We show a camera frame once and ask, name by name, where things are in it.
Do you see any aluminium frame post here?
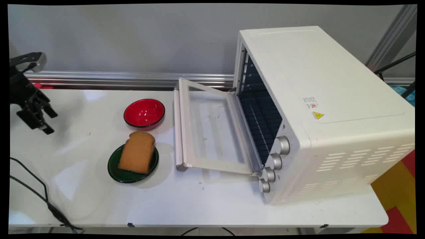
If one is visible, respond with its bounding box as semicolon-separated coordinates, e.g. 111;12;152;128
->
365;4;418;72

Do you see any green plate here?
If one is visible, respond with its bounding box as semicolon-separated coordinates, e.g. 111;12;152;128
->
107;143;159;184

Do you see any black tripod stand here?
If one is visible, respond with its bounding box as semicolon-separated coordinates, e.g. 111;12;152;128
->
374;51;416;99

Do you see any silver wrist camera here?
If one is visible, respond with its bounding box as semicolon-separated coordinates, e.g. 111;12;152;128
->
10;52;47;73

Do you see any black power cable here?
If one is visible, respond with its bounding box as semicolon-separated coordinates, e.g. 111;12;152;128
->
10;157;84;232

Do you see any dark wire oven rack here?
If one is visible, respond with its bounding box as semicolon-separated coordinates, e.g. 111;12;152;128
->
239;90;283;165

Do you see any brown bread slice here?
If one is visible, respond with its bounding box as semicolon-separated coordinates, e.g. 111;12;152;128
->
118;131;156;175

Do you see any aluminium rail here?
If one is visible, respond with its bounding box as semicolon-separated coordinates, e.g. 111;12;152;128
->
25;70;415;89

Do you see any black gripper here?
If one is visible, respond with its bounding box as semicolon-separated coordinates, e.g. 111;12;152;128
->
10;66;58;135

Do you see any red bowl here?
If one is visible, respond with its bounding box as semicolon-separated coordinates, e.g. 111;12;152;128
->
123;99;166;131

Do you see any white toaster oven body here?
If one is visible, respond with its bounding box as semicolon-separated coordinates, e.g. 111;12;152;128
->
232;26;416;205

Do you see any silver oven knob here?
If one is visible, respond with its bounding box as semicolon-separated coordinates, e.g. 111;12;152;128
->
267;153;283;171
258;178;271;194
262;167;276;183
274;135;291;155

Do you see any black cable under table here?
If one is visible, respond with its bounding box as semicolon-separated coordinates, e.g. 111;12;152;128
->
180;227;236;236

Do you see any white printed label sticker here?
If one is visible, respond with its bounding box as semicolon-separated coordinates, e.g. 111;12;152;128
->
302;96;319;109

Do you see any white glass oven door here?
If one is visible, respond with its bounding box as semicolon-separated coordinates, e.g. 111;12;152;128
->
173;78;263;177

